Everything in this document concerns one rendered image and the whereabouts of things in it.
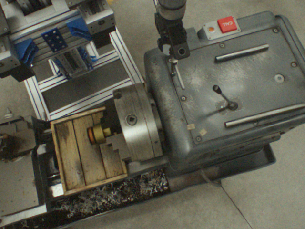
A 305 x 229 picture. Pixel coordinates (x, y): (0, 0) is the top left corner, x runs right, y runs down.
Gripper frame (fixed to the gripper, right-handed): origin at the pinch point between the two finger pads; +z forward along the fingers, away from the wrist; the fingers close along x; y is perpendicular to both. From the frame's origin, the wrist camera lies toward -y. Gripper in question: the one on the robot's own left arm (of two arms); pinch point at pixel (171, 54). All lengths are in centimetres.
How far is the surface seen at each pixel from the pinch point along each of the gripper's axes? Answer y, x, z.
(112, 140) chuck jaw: -17.1, 29.0, 24.8
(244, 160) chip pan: -37, -37, 81
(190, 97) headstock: -13.7, -3.4, 9.6
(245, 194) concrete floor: -58, -45, 135
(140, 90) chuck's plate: -4.4, 12.9, 13.3
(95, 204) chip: -36, 53, 78
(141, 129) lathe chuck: -19.1, 16.6, 13.0
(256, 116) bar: -27.4, -21.8, 7.5
